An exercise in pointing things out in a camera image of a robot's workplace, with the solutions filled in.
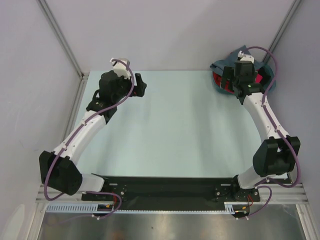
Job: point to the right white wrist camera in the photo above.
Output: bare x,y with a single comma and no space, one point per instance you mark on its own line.
241,56

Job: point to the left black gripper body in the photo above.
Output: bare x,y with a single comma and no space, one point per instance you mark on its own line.
124,85

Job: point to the left aluminium frame post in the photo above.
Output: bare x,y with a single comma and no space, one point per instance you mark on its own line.
54,25

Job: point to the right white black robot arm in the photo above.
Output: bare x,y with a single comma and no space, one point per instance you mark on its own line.
278,152

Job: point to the right aluminium frame post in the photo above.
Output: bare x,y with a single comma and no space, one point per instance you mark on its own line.
293,9

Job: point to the aluminium frame post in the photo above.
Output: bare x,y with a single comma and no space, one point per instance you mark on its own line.
54,25
293,9

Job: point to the red t shirt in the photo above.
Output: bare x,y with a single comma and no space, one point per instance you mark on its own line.
217,80

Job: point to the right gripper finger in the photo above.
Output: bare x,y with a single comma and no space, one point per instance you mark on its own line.
254,73
227,77

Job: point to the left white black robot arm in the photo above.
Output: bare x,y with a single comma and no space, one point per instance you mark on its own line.
58,168

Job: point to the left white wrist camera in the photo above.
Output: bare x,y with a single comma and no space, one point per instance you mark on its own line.
120,67

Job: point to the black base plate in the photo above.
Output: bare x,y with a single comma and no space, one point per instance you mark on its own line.
189,194

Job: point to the grey-blue t shirt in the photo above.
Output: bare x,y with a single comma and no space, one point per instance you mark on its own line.
262,68

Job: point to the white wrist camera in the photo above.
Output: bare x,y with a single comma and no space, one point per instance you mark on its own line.
241,56
120,67

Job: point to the pink t shirt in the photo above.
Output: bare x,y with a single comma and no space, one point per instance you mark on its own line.
258,78

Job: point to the grey slotted cable duct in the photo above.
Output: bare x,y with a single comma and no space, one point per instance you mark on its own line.
97,208

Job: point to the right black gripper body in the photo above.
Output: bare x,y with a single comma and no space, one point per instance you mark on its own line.
236,80

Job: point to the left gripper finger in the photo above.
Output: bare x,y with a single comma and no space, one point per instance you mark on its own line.
139,81
139,91

